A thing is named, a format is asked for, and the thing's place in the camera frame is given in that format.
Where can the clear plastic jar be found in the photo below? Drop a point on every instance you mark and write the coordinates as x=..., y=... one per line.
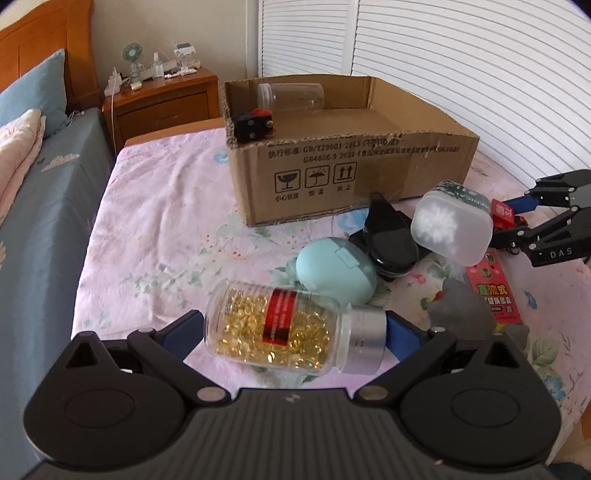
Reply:
x=295, y=97

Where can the clear spray bottle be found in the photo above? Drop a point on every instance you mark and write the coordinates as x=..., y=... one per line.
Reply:
x=158, y=67

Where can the brown cardboard box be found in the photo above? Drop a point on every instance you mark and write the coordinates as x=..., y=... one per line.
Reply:
x=300, y=184

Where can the red toy car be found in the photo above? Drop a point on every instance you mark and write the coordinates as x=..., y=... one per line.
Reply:
x=501, y=213

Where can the wide white louvered door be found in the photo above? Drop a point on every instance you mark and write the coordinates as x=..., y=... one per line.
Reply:
x=461, y=60

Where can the wooden bed frame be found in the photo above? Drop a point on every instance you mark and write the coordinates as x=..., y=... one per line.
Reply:
x=175, y=131

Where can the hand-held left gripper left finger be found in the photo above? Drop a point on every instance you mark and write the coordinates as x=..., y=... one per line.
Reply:
x=184, y=334

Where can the teal egg-shaped case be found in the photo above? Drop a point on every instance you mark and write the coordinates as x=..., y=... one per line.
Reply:
x=328, y=267

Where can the black oval glossy holder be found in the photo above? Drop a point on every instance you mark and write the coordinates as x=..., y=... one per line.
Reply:
x=388, y=235

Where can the grey plastic animal toy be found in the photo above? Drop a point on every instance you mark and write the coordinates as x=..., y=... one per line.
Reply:
x=461, y=309

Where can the white translucent plastic container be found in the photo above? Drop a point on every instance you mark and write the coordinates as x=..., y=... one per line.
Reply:
x=448, y=230

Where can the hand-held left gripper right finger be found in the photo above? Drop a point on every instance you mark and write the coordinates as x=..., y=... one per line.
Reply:
x=401, y=337

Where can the black cube toy red knobs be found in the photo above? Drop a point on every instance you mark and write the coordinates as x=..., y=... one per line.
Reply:
x=249, y=127

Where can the narrow white louvered door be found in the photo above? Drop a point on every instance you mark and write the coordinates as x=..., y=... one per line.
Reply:
x=304, y=37

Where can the wooden nightstand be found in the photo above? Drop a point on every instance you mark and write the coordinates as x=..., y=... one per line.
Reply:
x=161, y=101

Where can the red paper packet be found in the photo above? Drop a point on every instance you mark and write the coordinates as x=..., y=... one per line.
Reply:
x=494, y=286

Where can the wooden headboard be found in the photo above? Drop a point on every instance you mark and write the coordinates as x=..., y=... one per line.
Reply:
x=46, y=32

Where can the white power strip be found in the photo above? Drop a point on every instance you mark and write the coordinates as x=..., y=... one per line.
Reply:
x=113, y=85

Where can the clear bottle of yellow capsules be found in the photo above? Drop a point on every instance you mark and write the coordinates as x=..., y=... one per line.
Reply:
x=277, y=323

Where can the pink quilt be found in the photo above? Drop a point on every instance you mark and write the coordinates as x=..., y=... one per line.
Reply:
x=18, y=147

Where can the clear acrylic phone stand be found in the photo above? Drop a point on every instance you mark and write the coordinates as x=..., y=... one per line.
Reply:
x=184, y=55

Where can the small green desk fan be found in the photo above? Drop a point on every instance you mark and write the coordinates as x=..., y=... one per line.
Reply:
x=133, y=55

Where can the blue bed sheet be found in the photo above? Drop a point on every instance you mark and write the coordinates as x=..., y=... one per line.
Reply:
x=51, y=221

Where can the blue pillow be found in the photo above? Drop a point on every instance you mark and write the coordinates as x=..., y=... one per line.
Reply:
x=32, y=92

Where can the pink floral bed sheet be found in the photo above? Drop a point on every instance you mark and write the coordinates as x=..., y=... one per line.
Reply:
x=161, y=221

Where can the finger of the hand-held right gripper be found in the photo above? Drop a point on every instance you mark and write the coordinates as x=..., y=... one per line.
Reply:
x=549, y=189
x=517, y=235

